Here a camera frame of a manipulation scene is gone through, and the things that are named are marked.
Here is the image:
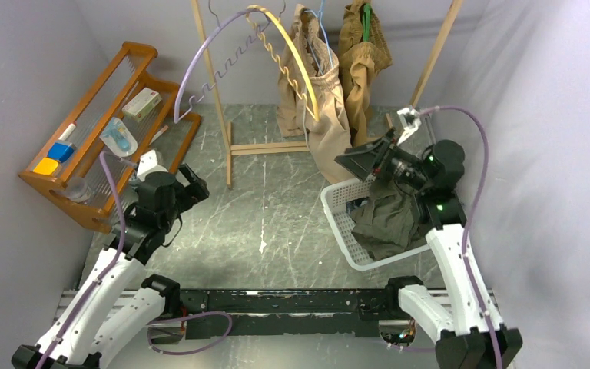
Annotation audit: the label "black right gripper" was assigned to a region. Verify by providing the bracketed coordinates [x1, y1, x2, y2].
[334, 126, 431, 191]

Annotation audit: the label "wooden hanger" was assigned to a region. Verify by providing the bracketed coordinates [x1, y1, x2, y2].
[244, 4, 320, 123]

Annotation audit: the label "olive green shorts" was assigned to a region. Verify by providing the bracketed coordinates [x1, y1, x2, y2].
[346, 180, 426, 261]

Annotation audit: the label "lilac plastic hanger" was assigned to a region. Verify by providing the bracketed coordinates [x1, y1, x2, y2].
[174, 2, 270, 125]

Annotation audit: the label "beige shorts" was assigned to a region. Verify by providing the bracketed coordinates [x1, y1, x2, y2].
[277, 4, 353, 184]

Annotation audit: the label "tan brown shorts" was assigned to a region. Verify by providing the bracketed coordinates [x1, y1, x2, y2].
[339, 1, 393, 146]

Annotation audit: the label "green hanger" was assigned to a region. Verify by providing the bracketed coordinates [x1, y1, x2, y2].
[360, 2, 372, 42]

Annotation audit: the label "blue wire hanger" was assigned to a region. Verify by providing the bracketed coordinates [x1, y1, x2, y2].
[302, 0, 336, 72]

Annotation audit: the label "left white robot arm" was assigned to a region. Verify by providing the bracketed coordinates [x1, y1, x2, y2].
[11, 164, 209, 368]

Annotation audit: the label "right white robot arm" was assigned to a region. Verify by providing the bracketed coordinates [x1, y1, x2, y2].
[335, 130, 523, 368]

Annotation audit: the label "white plastic laundry basket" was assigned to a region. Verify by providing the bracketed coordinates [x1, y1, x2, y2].
[320, 178, 430, 271]

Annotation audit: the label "white pen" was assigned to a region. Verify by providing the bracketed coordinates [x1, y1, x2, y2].
[151, 125, 169, 143]

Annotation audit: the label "orange wooden shelf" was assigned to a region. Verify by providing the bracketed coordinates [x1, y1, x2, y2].
[18, 42, 178, 233]

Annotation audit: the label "white blue packaged item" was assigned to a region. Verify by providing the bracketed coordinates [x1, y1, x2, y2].
[99, 117, 138, 158]

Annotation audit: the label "white red box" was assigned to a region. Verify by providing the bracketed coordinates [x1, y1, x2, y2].
[122, 87, 162, 122]

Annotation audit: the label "clear plastic cup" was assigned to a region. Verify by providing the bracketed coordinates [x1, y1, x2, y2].
[64, 177, 94, 204]

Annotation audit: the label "blue sponge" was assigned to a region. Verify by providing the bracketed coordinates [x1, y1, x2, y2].
[46, 141, 76, 163]

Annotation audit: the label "white tube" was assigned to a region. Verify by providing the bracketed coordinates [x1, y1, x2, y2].
[58, 122, 76, 141]

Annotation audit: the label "yellow sponge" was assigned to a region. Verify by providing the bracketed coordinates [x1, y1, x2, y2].
[31, 157, 62, 177]

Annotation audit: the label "wooden clothes rack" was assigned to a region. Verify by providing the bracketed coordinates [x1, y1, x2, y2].
[189, 0, 465, 191]

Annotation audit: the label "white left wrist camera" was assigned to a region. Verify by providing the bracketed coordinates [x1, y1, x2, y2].
[136, 149, 168, 181]

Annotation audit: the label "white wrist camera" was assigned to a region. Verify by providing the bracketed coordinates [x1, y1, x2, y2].
[136, 149, 168, 181]
[397, 105, 422, 146]

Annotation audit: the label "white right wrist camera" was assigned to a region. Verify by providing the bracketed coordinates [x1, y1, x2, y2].
[397, 105, 422, 146]

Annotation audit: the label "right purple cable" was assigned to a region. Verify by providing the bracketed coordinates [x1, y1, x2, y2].
[386, 105, 505, 369]

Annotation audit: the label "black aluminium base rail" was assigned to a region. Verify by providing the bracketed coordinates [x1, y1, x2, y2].
[48, 288, 502, 343]

